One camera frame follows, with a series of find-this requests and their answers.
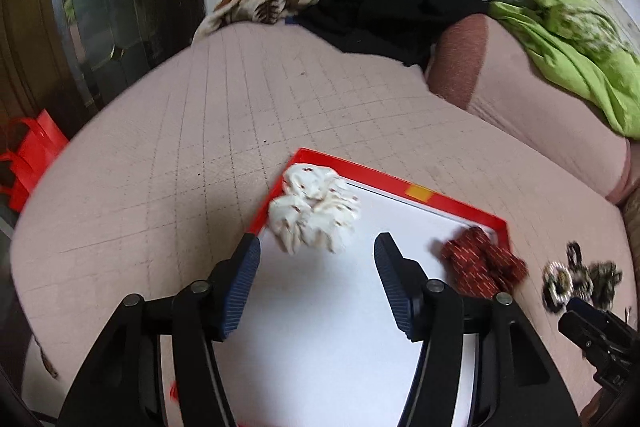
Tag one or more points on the black cloth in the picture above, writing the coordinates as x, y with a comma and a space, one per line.
403, 30

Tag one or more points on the red polka dot scrunchie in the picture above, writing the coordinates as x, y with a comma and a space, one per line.
481, 269

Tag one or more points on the pink quilted bolster pillow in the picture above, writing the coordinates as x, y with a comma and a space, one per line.
478, 66

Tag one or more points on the grey black organza scrunchie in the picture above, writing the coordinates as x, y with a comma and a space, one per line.
594, 283

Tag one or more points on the red bag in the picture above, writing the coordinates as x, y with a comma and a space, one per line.
40, 142

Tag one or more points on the white dotted scrunchie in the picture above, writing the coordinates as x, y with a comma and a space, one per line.
317, 209

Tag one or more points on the striped brown pillow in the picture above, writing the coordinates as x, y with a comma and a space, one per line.
631, 216

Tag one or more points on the green bed sheet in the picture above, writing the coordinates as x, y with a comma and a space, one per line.
577, 47

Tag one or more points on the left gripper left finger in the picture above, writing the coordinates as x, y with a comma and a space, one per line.
120, 382

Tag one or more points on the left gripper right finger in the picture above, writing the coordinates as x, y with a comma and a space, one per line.
515, 381

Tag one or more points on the red tray box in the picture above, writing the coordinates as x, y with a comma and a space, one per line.
317, 344

